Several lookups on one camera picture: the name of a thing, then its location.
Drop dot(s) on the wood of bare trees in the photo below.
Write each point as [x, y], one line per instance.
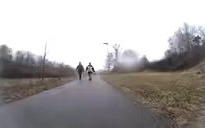
[190, 50]

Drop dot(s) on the dark hedge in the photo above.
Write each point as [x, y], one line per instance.
[30, 70]

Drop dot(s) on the dry grass verge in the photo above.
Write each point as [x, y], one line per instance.
[23, 88]

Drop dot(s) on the person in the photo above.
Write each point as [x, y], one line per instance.
[90, 69]
[79, 69]

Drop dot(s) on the dry grass slope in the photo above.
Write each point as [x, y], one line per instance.
[156, 90]

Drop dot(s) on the thin bare tree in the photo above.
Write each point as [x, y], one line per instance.
[44, 60]

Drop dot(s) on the street lamp pole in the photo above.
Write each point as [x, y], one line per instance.
[107, 56]

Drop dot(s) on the grey asphalt path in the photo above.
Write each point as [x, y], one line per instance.
[80, 106]

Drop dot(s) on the group of pale bare trees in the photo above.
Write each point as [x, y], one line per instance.
[110, 61]

